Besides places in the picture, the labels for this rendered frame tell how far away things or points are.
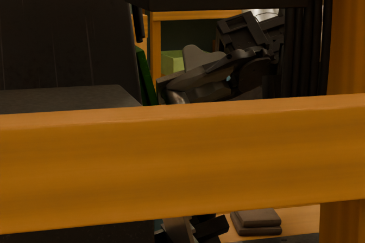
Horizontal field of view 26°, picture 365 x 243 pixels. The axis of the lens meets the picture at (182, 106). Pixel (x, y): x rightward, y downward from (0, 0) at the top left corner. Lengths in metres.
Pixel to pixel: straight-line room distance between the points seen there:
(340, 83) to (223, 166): 0.19
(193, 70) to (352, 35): 0.31
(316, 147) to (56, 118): 0.23
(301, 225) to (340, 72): 0.70
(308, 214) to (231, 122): 0.88
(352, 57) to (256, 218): 0.67
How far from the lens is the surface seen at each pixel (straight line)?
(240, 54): 1.05
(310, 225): 1.49
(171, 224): 1.14
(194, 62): 1.06
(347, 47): 0.81
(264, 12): 1.26
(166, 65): 6.63
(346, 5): 0.81
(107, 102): 0.89
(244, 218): 1.42
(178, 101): 1.04
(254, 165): 0.69
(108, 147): 0.65
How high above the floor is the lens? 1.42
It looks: 12 degrees down
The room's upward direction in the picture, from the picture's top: straight up
